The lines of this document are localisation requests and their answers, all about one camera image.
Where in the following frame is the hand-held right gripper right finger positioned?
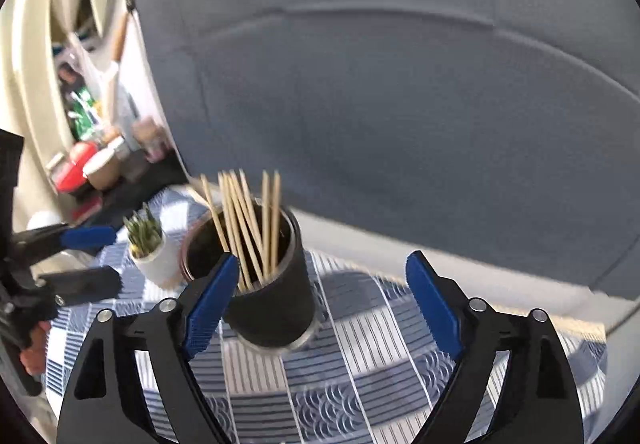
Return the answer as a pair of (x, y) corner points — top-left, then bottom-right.
(405, 251), (585, 444)

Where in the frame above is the black cylindrical chopstick holder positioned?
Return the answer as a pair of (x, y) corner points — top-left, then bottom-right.
(180, 206), (321, 356)

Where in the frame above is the red pot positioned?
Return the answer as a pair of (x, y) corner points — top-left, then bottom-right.
(52, 141), (99, 195)

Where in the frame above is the grey sofa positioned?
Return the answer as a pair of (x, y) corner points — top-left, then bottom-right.
(131, 0), (640, 325)

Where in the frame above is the bunch of wooden chopsticks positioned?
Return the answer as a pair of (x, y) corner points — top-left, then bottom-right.
(199, 169), (282, 293)

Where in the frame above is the person's left hand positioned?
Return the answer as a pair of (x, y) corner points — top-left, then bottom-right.
(22, 319), (52, 376)

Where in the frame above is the wooden handled white spatula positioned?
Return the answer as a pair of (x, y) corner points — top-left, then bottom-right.
(101, 12), (132, 125)

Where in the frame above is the blue white checked tablecloth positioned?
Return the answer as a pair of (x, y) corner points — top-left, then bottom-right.
(42, 186), (609, 444)

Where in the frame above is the beige curtain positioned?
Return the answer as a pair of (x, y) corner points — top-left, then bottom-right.
(0, 0), (132, 225)

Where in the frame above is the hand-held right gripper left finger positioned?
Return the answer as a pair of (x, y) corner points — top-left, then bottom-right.
(56, 251), (241, 444)

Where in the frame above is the small plant in white pot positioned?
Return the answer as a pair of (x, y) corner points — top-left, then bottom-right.
(122, 203), (184, 288)

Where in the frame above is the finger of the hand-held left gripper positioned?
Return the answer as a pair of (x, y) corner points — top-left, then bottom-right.
(12, 225), (119, 271)
(36, 266), (124, 308)

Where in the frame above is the brown paper cup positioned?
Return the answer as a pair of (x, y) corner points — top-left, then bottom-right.
(82, 149), (124, 192)

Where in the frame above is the green packet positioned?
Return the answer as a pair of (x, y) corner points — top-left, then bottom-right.
(67, 88), (99, 141)

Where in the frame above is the jar with pink lid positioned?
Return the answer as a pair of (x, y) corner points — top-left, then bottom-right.
(134, 116), (169, 163)

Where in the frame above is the jar with silver lid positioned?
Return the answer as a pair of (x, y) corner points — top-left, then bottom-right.
(112, 136), (134, 163)

